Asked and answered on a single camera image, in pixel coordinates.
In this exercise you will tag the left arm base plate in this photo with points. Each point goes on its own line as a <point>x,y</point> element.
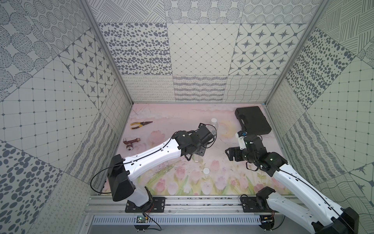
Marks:
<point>157,205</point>

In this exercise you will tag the yellow handled pliers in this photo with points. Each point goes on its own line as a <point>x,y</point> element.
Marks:
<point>137,125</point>

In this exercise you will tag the controller board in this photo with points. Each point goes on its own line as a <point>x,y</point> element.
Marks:
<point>141,223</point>
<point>267,222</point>

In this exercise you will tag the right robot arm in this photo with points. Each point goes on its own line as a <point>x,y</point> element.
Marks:
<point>318,215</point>

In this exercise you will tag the black plastic tool case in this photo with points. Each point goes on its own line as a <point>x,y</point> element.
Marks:
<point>252,120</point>

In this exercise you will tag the floral pink table mat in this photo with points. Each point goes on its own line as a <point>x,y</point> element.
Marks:
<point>183,177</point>

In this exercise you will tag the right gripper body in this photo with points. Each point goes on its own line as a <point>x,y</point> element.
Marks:
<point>248,156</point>

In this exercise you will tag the white bottle cap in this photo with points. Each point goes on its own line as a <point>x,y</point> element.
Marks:
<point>206,171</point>

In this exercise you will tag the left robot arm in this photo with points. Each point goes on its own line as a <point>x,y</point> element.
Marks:
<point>123,172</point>

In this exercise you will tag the white slotted cable duct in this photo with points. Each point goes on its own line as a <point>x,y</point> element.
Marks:
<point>217,219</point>

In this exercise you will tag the right controller board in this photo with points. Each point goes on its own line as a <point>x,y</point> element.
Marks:
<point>267,222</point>

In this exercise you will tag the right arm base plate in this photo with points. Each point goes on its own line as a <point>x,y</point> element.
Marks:
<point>255,205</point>

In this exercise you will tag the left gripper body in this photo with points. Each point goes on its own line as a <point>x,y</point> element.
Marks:
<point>205,137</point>

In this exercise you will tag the left controller board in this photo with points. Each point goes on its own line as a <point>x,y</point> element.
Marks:
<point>141,223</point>

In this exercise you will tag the short clear plastic bottle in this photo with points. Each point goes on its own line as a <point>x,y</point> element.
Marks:
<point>214,125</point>

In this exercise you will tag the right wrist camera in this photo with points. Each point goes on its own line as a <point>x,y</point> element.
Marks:
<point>241,135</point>

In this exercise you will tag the tall clear plastic bottle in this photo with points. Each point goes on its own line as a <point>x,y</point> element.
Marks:
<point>197,158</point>

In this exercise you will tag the aluminium mounting rail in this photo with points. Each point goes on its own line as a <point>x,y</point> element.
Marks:
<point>175,205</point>

